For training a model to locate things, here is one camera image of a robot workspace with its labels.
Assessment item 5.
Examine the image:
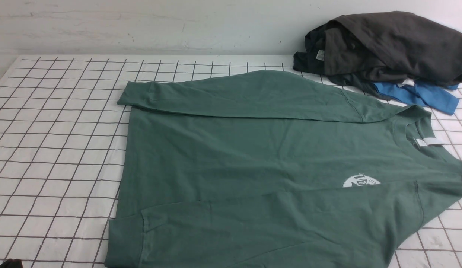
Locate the dark grey garment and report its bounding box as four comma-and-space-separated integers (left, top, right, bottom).
293, 11, 462, 100

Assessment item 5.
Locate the blue garment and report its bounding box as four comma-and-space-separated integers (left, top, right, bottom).
373, 82, 459, 115

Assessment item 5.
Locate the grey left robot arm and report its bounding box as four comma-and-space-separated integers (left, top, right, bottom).
0, 258, 23, 268

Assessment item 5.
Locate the green long-sleeved shirt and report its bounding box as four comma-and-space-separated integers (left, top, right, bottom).
104, 71, 462, 268

